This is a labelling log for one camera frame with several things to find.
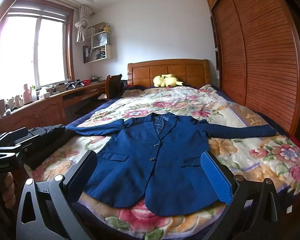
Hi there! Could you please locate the navy blue suit jacket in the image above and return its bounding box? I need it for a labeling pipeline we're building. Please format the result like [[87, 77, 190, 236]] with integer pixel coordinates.
[[75, 113, 276, 216]]

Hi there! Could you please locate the person's left hand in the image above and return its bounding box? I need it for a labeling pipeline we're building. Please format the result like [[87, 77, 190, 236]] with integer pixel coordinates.
[[2, 172, 16, 209]]

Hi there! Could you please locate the black folded garment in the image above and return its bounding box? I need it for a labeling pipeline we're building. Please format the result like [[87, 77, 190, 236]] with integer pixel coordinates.
[[21, 124, 75, 170]]

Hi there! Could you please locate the floral bed blanket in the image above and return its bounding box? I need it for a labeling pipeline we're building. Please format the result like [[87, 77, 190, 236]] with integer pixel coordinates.
[[25, 85, 300, 239]]

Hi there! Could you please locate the pink bottle on desk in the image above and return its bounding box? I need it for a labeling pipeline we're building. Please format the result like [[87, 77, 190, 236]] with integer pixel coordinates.
[[23, 84, 33, 105]]

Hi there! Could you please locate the long wooden desk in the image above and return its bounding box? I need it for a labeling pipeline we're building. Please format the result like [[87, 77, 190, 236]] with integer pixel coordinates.
[[0, 81, 106, 134]]

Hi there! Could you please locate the red bowl on desk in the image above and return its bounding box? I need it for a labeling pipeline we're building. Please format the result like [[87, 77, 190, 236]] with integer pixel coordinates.
[[82, 80, 90, 86]]

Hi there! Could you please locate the wooden desk chair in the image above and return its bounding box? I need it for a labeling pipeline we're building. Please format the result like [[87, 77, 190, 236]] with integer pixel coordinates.
[[105, 74, 122, 101]]

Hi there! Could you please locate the wooden bed headboard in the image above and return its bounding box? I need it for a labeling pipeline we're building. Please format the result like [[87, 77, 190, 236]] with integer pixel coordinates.
[[127, 59, 211, 88]]

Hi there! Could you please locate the yellow plush toy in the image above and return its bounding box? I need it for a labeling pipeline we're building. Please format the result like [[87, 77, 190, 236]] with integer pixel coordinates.
[[153, 74, 183, 87]]

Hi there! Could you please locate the tied white curtain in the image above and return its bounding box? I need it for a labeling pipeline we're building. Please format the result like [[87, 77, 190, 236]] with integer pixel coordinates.
[[75, 5, 95, 43]]

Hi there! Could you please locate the wooden louvered wardrobe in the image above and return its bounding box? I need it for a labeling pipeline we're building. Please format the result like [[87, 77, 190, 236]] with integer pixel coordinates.
[[207, 0, 300, 142]]

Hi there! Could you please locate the window with wooden frame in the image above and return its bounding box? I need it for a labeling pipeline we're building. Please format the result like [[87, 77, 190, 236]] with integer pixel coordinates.
[[0, 0, 75, 99]]

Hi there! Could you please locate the white wall shelf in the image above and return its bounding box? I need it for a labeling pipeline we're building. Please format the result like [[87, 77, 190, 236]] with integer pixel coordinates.
[[83, 22, 112, 63]]

